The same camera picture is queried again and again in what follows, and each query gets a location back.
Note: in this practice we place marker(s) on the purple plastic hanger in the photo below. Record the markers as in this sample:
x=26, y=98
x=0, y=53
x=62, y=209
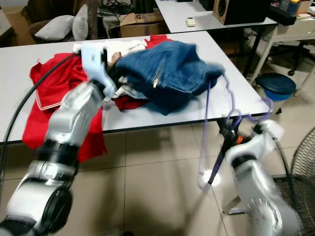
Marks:
x=206, y=113

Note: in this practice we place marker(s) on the blue denim jeans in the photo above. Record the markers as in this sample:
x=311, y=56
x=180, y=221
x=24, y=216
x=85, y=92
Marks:
x=167, y=69

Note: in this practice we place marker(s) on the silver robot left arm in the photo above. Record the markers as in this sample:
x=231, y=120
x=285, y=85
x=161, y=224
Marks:
x=74, y=118

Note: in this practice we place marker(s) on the white garment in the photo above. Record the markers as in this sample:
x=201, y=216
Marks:
x=128, y=49

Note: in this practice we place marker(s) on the white table with black legs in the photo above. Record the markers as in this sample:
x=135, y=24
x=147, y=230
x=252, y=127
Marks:
x=241, y=88

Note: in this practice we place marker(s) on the brown cardboard box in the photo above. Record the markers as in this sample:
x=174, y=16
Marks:
x=138, y=29

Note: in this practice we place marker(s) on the plain red garment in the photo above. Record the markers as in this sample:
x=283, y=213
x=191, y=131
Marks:
x=155, y=40

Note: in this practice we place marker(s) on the grey cushion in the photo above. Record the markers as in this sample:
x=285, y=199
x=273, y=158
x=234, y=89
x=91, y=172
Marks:
x=54, y=28
x=80, y=23

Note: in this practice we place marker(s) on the red shirt with white trim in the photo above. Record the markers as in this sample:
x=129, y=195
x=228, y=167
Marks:
x=51, y=83

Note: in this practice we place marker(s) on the white bin with blue lid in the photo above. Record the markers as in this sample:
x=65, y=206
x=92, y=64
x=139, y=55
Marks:
x=275, y=83

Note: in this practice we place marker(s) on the white office desk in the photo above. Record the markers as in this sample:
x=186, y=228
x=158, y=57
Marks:
x=177, y=12

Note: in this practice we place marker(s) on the white remote control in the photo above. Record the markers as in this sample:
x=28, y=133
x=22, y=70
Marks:
x=191, y=21

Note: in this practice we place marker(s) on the wooden loudspeaker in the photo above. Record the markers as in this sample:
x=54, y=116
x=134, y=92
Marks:
x=241, y=12

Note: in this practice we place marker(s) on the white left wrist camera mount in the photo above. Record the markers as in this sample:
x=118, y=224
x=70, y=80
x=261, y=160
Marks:
x=93, y=64

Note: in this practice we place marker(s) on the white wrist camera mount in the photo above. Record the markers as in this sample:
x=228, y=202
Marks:
x=93, y=64
x=258, y=142

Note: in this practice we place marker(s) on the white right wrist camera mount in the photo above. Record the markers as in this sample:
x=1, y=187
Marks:
x=258, y=142

